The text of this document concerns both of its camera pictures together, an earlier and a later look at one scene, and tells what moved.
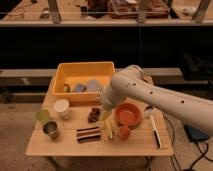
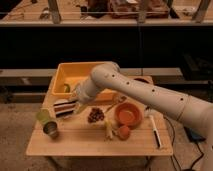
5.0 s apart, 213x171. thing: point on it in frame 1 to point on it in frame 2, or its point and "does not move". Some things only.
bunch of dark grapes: [94, 115] does not move
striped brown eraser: [88, 135] to [64, 109]
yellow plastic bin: [82, 81] does not move
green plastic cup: [43, 115] does not move
